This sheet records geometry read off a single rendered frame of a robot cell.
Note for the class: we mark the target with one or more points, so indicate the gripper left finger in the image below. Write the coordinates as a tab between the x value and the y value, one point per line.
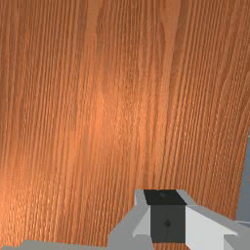
140	224

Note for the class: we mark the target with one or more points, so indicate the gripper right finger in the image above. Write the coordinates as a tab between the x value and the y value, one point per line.
205	228

